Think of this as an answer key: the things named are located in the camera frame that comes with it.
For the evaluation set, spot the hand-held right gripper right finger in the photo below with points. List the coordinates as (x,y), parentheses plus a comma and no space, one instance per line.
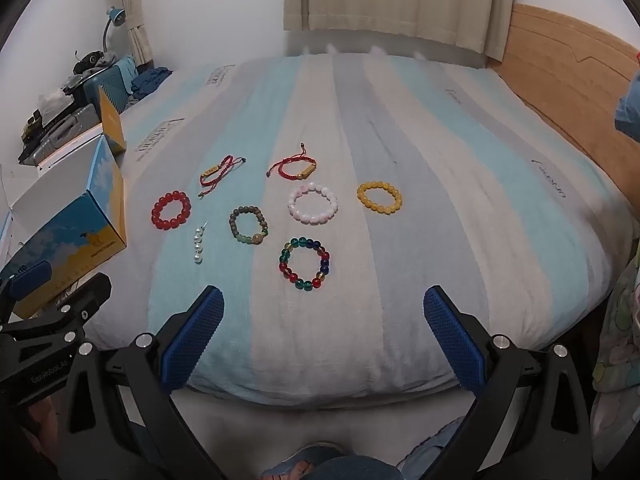
(454,340)

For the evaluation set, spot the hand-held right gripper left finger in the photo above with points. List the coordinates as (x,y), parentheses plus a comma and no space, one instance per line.
(196,340)

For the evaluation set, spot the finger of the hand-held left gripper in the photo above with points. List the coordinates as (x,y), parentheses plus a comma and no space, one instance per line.
(85,300)
(31,273)

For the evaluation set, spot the blue and yellow cardboard box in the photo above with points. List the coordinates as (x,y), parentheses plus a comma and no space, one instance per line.
(75,230)

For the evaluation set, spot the striped bed sheet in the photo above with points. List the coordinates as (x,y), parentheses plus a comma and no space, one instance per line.
(400,285)

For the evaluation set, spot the floral printed cloth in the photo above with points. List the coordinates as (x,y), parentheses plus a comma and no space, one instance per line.
(617,360)

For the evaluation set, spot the plain yellow cardboard box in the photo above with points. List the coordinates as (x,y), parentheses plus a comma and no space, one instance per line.
(112,122)

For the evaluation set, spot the black bag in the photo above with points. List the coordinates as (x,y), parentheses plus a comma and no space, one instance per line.
(90,62)

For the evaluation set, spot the light blue cloth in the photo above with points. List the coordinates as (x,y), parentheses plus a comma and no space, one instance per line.
(126,74)

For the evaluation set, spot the dark blue clothes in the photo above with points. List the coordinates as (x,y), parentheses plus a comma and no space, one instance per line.
(152,80)

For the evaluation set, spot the blue desk lamp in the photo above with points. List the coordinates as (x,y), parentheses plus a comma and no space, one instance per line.
(116,16)

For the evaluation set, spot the narrow beige curtain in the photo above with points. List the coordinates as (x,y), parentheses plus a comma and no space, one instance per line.
(137,15)

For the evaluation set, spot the wooden headboard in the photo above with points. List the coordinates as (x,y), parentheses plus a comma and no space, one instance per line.
(565,70)

